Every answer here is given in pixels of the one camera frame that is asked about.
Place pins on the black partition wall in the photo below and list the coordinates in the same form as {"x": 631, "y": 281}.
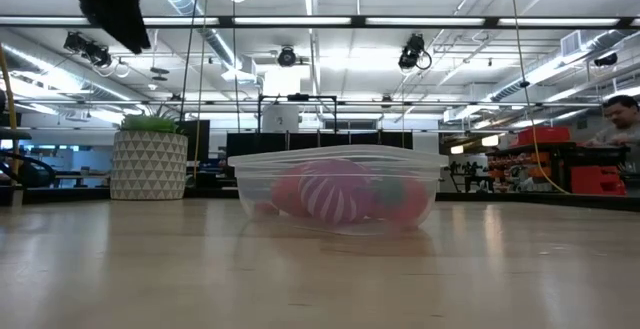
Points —
{"x": 320, "y": 141}

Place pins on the red stacked crates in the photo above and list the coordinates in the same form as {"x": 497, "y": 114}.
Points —
{"x": 595, "y": 179}

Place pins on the black overhead frame beam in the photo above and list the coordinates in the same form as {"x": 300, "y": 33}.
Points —
{"x": 225, "y": 21}

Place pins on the red crate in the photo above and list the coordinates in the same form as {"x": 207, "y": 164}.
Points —
{"x": 545, "y": 135}

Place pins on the black shelf table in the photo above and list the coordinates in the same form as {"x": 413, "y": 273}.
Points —
{"x": 557, "y": 151}

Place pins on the person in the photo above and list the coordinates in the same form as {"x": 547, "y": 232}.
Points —
{"x": 620, "y": 116}

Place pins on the silver ventilation duct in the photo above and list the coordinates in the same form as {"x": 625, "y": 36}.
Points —
{"x": 215, "y": 44}

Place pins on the black monitor panel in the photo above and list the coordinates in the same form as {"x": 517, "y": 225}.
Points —
{"x": 192, "y": 134}

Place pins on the round black ceiling camera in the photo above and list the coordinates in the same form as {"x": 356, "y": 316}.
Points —
{"x": 286, "y": 56}

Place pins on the green artificial plant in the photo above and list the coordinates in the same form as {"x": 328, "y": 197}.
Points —
{"x": 150, "y": 123}

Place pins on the clear plastic tupperware container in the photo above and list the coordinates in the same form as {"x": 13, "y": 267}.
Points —
{"x": 340, "y": 226}

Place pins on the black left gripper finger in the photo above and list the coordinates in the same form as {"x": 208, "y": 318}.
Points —
{"x": 117, "y": 14}

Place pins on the red tomato with green stem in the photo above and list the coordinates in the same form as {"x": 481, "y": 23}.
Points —
{"x": 405, "y": 204}

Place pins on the black chair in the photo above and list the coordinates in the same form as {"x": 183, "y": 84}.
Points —
{"x": 30, "y": 174}

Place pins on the large red round fruit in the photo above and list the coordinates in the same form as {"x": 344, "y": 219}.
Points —
{"x": 287, "y": 194}

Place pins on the black ceiling camera cluster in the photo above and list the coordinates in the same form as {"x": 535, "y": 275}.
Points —
{"x": 90, "y": 51}

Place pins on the magenta white striped ball vegetable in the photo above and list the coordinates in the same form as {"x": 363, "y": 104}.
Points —
{"x": 332, "y": 194}

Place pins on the small black machines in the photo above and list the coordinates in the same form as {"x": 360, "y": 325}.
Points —
{"x": 470, "y": 169}

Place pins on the black metal frame stand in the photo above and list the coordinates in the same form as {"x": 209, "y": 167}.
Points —
{"x": 297, "y": 97}

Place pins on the white triangle pattern planter pot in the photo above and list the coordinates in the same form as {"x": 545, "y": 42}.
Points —
{"x": 150, "y": 156}

